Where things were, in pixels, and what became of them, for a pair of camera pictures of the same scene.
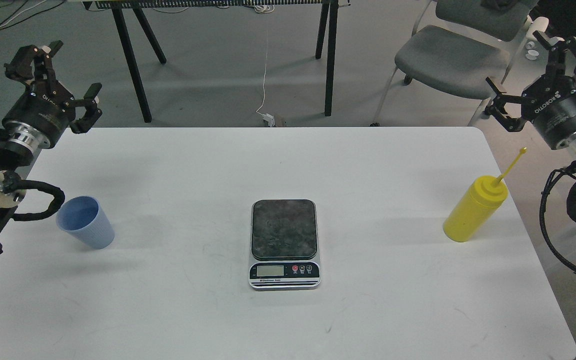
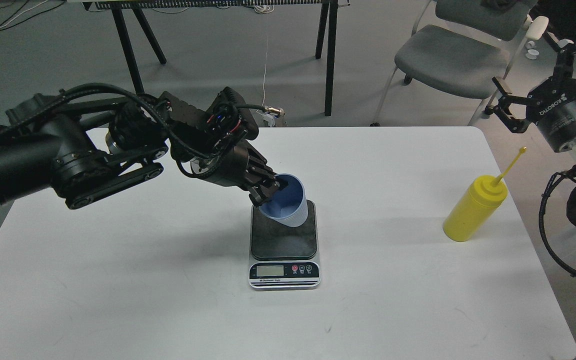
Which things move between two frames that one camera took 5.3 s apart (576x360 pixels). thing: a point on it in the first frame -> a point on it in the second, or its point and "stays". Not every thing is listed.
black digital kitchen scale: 284,253 stays
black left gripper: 46,105 -> 237,165
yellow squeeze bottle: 487,195 stays
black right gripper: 555,105 stays
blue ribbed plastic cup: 83,218 -> 289,206
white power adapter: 270,119 stays
